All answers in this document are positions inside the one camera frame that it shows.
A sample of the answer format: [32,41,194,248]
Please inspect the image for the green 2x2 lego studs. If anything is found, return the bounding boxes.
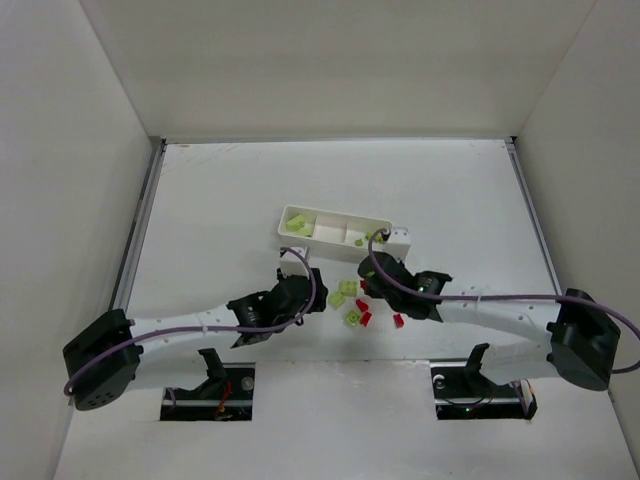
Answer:
[338,280,360,297]

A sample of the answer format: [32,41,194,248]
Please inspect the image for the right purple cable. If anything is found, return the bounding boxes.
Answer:
[367,228,640,375]

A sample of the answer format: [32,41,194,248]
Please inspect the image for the purple cable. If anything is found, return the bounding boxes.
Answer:
[63,246,317,397]
[367,228,640,375]

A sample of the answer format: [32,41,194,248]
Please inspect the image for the green square lego lower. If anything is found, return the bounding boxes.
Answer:
[343,309,362,327]

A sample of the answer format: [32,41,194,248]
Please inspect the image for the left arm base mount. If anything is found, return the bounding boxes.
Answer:
[159,348,256,423]

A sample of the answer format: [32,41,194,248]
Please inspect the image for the white three-compartment tray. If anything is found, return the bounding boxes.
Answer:
[277,205,392,263]

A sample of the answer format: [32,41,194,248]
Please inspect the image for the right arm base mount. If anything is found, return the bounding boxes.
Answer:
[430,343,538,421]

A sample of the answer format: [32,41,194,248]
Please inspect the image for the red lego block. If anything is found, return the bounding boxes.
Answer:
[393,314,404,329]

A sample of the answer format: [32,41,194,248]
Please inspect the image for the green 2x3 lego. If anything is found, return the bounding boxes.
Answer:
[285,214,306,232]
[295,227,313,237]

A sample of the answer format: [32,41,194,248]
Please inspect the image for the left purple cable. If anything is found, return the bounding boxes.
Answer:
[63,246,317,397]

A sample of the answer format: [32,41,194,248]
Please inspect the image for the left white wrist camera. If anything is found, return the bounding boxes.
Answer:
[279,246,309,277]

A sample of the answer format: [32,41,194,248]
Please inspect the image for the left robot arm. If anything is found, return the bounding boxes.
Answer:
[62,268,328,411]

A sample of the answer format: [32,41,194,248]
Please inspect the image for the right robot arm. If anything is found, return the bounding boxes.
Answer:
[357,252,620,391]

